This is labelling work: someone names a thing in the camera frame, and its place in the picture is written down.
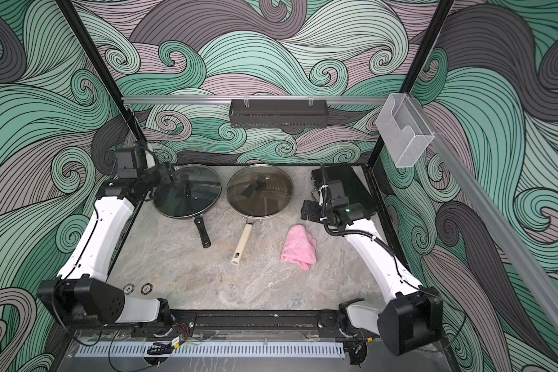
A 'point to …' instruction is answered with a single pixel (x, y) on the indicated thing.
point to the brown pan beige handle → (243, 240)
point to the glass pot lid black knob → (260, 191)
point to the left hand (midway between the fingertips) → (162, 167)
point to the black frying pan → (199, 222)
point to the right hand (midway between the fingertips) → (310, 212)
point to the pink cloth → (299, 247)
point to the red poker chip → (146, 288)
